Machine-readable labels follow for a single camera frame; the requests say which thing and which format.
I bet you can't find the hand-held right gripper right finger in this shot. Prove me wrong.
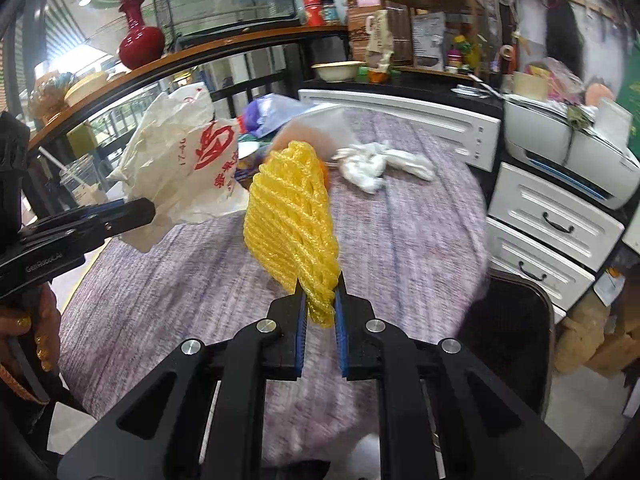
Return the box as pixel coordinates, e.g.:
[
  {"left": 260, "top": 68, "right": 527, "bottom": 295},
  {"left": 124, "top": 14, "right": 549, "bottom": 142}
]
[{"left": 334, "top": 272, "right": 583, "bottom": 480}]

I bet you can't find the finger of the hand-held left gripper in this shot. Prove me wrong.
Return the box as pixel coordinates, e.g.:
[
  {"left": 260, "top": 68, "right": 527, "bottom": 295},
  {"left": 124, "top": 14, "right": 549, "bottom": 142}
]
[
  {"left": 30, "top": 201, "right": 126, "bottom": 228},
  {"left": 19, "top": 198, "right": 156, "bottom": 261}
]

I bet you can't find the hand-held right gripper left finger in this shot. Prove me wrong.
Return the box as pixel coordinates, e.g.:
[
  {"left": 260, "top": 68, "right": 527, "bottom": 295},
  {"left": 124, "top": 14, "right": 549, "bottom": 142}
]
[{"left": 57, "top": 280, "right": 307, "bottom": 480}]

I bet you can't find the white red-printed plastic bag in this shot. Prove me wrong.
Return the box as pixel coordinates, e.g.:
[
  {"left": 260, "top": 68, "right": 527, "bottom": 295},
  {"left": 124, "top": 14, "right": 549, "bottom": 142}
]
[{"left": 107, "top": 82, "right": 251, "bottom": 253}]

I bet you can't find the yellow foam fruit net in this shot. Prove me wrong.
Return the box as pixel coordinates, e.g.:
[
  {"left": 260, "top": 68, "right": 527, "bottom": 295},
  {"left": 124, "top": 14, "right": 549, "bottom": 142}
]
[{"left": 243, "top": 140, "right": 341, "bottom": 330}]

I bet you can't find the dark brown trash bin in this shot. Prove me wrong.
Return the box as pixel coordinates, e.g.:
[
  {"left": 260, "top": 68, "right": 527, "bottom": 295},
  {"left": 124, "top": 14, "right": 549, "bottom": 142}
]
[{"left": 457, "top": 267, "right": 556, "bottom": 416}]

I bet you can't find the trash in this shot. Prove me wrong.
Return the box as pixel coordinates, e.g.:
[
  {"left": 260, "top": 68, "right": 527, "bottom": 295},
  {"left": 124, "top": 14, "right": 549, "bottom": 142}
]
[{"left": 237, "top": 95, "right": 321, "bottom": 141}]

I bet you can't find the person's left hand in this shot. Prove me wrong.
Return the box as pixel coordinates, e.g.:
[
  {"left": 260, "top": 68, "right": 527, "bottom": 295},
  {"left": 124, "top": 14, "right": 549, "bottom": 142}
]
[{"left": 0, "top": 287, "right": 63, "bottom": 376}]

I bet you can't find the clear plastic cup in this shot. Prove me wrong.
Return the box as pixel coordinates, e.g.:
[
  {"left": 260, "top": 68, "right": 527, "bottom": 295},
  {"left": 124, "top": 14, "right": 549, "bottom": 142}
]
[{"left": 60, "top": 154, "right": 108, "bottom": 207}]

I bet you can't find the purple woven tablecloth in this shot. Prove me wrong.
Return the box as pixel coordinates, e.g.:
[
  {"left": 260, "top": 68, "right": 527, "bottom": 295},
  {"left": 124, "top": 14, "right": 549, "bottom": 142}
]
[{"left": 57, "top": 105, "right": 493, "bottom": 466}]

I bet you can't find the beige round basket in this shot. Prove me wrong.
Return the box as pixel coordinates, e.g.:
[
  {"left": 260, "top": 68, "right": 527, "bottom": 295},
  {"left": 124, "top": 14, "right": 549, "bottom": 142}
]
[{"left": 64, "top": 71, "right": 110, "bottom": 107}]

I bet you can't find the curved wooden counter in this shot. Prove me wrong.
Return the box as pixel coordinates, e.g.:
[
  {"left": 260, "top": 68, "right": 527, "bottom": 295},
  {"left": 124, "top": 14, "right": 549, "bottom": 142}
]
[{"left": 27, "top": 25, "right": 351, "bottom": 151}]

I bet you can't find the red vase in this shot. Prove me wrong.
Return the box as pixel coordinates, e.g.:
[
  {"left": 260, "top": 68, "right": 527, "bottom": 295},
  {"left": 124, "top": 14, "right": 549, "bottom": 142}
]
[{"left": 118, "top": 0, "right": 166, "bottom": 71}]

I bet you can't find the crumpled white tissue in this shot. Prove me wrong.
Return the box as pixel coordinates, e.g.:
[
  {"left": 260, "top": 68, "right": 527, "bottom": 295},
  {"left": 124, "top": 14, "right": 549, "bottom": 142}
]
[{"left": 332, "top": 142, "right": 437, "bottom": 195}]

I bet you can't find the translucent plastic bag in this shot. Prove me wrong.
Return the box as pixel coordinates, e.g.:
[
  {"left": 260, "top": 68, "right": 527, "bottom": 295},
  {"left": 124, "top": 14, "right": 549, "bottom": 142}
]
[{"left": 280, "top": 105, "right": 357, "bottom": 161}]

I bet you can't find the long white drawer front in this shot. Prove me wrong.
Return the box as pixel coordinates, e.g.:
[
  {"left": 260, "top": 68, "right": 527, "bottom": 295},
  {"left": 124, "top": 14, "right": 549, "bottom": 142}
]
[{"left": 297, "top": 89, "right": 503, "bottom": 172}]

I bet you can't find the beige bowl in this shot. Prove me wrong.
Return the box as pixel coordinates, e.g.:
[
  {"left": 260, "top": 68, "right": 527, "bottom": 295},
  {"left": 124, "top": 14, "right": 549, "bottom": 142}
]
[{"left": 311, "top": 61, "right": 367, "bottom": 83}]

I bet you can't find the red jar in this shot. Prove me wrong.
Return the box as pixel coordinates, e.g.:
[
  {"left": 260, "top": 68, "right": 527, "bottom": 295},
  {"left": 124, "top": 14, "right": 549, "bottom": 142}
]
[{"left": 302, "top": 0, "right": 326, "bottom": 27}]

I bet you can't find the white printer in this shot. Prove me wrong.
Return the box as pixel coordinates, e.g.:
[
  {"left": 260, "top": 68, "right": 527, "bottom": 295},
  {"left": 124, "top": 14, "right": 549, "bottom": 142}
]
[{"left": 502, "top": 94, "right": 640, "bottom": 211}]

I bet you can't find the brown cardboard box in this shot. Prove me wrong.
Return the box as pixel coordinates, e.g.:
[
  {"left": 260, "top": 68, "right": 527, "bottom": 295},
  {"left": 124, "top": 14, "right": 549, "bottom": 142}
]
[{"left": 345, "top": 0, "right": 386, "bottom": 61}]

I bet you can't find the colourful toy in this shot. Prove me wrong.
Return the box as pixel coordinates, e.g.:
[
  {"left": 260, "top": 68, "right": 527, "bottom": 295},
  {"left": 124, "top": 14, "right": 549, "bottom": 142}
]
[{"left": 447, "top": 35, "right": 474, "bottom": 73}]

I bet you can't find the grey foil pouch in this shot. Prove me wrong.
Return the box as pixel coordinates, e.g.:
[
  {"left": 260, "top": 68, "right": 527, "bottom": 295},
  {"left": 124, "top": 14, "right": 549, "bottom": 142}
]
[{"left": 412, "top": 12, "right": 447, "bottom": 72}]

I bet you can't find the wooden shelf rack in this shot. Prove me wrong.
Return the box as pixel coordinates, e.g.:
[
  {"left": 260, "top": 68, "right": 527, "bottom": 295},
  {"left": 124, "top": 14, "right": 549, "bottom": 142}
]
[{"left": 382, "top": 0, "right": 488, "bottom": 77}]

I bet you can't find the hanging black wig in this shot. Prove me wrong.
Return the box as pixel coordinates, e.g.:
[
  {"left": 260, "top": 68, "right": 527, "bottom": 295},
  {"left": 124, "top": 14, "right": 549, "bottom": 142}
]
[{"left": 542, "top": 0, "right": 587, "bottom": 82}]

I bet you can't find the green tote bag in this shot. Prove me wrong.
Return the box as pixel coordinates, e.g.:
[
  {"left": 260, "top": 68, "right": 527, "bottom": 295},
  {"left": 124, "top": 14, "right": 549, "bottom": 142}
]
[{"left": 621, "top": 62, "right": 640, "bottom": 113}]

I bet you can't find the white drawer black handle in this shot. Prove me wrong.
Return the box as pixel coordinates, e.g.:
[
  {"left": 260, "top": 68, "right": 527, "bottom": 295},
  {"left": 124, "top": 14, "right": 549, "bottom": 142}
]
[
  {"left": 487, "top": 162, "right": 626, "bottom": 273},
  {"left": 482, "top": 217, "right": 596, "bottom": 311}
]

